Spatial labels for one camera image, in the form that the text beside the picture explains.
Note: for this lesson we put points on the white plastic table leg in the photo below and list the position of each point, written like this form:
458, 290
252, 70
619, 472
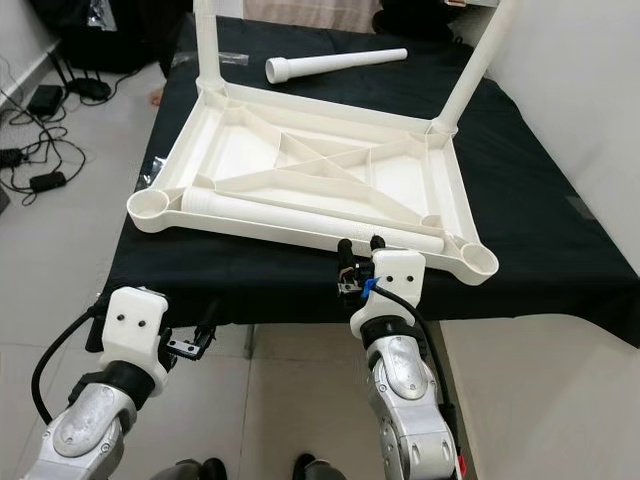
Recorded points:
290, 222
475, 65
206, 45
335, 65

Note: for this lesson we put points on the person in black trousers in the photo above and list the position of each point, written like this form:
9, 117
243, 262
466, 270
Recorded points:
172, 40

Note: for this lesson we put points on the white plastic bag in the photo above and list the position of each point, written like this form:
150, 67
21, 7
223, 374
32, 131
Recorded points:
100, 12

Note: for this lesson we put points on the grey tape piece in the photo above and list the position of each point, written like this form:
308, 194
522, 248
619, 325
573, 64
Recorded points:
580, 208

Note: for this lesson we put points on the clear tape patch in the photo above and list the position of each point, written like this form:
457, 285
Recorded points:
147, 175

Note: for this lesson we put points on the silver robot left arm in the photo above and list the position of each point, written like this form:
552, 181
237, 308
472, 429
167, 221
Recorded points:
85, 435

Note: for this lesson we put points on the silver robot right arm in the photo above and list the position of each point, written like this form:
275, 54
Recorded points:
405, 390

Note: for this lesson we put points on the black power strip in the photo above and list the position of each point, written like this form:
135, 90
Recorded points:
10, 158

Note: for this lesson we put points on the black open bag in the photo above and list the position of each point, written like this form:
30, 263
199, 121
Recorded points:
60, 35

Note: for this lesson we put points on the white plastic table top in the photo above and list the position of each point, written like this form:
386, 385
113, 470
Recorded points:
240, 145

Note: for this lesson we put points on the grey robot right leg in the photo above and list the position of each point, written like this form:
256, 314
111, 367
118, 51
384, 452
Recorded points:
320, 470

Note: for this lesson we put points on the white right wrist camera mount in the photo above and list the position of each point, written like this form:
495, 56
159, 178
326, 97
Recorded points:
400, 280

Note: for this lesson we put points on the beige woven cloth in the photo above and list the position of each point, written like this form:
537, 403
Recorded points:
310, 12

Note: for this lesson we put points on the grey robot leg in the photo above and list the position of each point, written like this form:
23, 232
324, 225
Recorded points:
195, 470
320, 470

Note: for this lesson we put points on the black router with antennas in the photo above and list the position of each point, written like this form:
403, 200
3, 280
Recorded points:
92, 90

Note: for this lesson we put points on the clear tape strip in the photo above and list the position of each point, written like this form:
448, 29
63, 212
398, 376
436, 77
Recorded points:
210, 57

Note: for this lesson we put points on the grey robot left leg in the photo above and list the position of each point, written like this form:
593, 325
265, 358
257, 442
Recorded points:
195, 470

